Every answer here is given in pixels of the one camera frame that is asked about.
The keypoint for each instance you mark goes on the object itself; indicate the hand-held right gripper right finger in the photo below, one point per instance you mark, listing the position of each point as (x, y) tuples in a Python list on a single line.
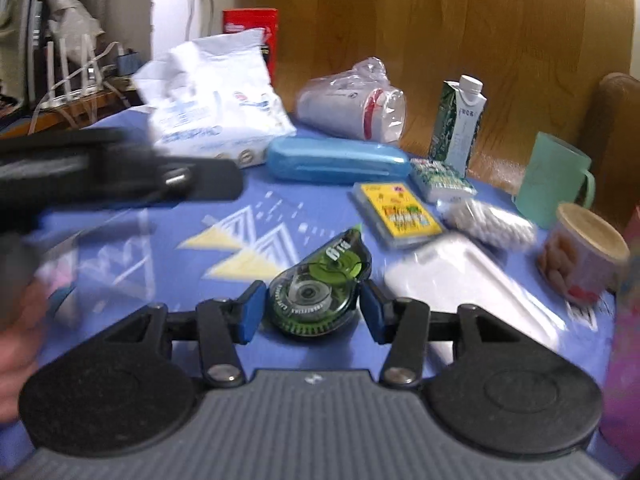
[(372, 312)]

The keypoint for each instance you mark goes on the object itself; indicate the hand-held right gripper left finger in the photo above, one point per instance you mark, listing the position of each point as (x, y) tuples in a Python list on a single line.
[(252, 312)]

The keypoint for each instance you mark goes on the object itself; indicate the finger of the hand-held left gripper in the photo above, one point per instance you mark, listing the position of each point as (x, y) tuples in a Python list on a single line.
[(210, 180)]

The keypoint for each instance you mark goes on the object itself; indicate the green correction tape dispenser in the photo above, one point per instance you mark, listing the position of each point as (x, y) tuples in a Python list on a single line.
[(312, 295)]

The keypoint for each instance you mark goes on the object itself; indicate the blue plastic case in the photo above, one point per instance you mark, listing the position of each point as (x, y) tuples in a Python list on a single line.
[(335, 160)]

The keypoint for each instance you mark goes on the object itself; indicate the grey-white plastic bag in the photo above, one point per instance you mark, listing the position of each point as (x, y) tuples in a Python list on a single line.
[(490, 225)]

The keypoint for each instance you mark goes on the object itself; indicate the pink tin box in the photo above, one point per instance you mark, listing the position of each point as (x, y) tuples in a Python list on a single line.
[(625, 360)]

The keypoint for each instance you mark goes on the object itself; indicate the person's left hand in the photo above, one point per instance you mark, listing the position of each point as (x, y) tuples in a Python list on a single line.
[(12, 375)]

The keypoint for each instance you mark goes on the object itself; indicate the wooden side table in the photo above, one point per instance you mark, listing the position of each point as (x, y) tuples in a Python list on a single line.
[(50, 119)]

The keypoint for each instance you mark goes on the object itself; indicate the white wet wipes pack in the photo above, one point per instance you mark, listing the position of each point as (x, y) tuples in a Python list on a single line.
[(210, 105)]

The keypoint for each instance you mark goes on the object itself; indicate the white router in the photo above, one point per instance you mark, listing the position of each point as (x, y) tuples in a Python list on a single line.
[(70, 96)]

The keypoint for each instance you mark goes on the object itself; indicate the white flat plastic box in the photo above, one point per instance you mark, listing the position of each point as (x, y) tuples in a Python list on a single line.
[(465, 285)]

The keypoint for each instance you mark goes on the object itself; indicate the yellow card box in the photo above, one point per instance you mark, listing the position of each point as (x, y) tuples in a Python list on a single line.
[(400, 215)]

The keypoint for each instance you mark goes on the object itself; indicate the blue printed tablecloth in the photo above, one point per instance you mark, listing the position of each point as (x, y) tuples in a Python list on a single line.
[(310, 210)]

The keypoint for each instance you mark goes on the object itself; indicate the blue power adapter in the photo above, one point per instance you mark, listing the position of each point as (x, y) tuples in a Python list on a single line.
[(128, 62)]

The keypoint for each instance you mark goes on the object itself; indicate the green tissue packet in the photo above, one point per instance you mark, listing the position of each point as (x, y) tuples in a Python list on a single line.
[(442, 180)]

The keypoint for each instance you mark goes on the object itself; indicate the plastic-wrapped stack of cups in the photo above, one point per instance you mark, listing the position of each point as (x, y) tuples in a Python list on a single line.
[(345, 105)]

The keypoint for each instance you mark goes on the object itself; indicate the red cardboard box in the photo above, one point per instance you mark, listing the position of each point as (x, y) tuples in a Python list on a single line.
[(250, 22)]

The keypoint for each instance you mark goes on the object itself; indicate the green and white drink carton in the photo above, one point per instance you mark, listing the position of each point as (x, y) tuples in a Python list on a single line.
[(457, 125)]

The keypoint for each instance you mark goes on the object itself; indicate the printed paper food cup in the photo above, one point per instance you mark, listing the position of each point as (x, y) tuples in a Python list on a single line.
[(580, 255)]

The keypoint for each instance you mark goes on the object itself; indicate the light green mug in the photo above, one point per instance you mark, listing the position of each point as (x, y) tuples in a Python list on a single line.
[(550, 180)]

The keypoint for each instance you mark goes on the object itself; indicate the wooden headboard panel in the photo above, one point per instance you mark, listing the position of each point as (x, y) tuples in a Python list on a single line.
[(450, 20)]

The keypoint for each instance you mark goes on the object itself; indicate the brown chair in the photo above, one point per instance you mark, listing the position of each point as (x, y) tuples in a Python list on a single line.
[(612, 135)]

